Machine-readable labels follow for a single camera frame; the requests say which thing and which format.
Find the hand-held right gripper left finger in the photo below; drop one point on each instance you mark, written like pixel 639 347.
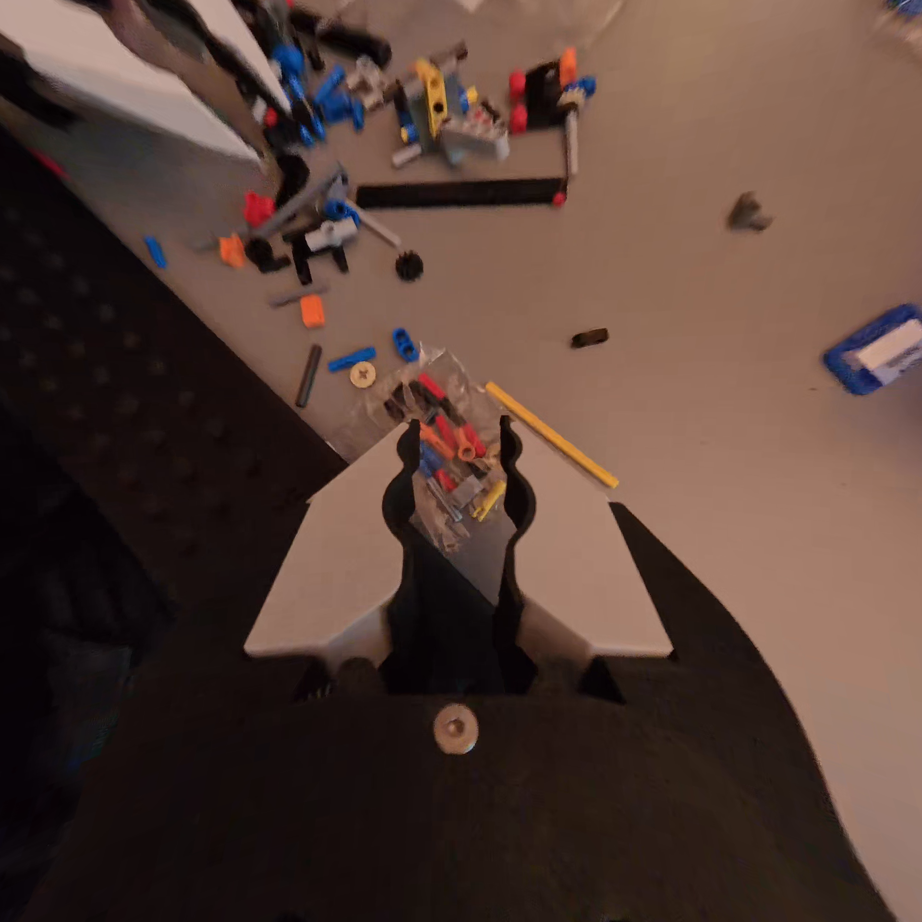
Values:
pixel 324 576

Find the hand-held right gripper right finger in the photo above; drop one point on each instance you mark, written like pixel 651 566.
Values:
pixel 590 576

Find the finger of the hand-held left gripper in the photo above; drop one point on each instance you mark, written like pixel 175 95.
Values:
pixel 108 79
pixel 238 29

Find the bag red blue lego pieces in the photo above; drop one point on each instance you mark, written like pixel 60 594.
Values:
pixel 454 454

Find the yellow grey lego assembly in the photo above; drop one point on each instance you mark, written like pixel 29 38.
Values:
pixel 446 108

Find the long black lego beam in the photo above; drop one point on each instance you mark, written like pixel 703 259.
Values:
pixel 461 193

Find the red lego pin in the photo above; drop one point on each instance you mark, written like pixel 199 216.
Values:
pixel 47 162

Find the light grey lego connector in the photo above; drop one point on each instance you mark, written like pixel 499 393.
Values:
pixel 366 79

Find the long yellow lego axle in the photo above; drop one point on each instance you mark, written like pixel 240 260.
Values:
pixel 554 439

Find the blue lego pin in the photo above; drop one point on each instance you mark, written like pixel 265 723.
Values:
pixel 351 359
pixel 155 252

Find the red lego connector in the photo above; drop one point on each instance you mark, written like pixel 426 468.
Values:
pixel 257 207

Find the light grey lego axle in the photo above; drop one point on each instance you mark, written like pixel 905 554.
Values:
pixel 295 205

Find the tan lego bush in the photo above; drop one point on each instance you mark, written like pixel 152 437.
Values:
pixel 362 374

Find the short black lego pin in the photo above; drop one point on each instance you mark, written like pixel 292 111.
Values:
pixel 589 338

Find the blue lego connector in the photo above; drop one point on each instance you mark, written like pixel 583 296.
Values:
pixel 405 344

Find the black lego gear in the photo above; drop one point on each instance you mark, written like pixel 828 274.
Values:
pixel 408 265

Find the small black red lego assembly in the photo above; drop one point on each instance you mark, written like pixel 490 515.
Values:
pixel 547 93

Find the small black lego piece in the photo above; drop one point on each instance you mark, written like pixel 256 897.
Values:
pixel 749 214

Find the dark perforated board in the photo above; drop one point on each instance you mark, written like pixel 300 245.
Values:
pixel 108 360

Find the small blue white box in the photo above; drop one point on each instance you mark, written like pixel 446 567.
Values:
pixel 875 353

